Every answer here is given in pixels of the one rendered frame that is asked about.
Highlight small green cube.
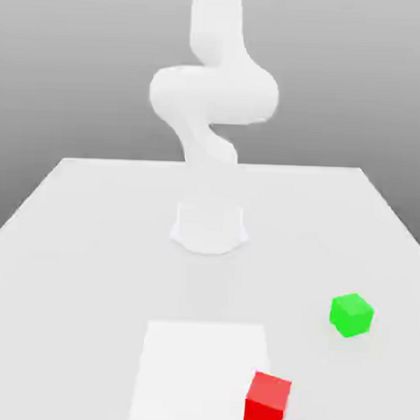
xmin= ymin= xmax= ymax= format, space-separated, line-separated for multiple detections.
xmin=327 ymin=291 xmax=376 ymax=339

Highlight small red cube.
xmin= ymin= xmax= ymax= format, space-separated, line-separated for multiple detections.
xmin=243 ymin=370 xmax=293 ymax=420

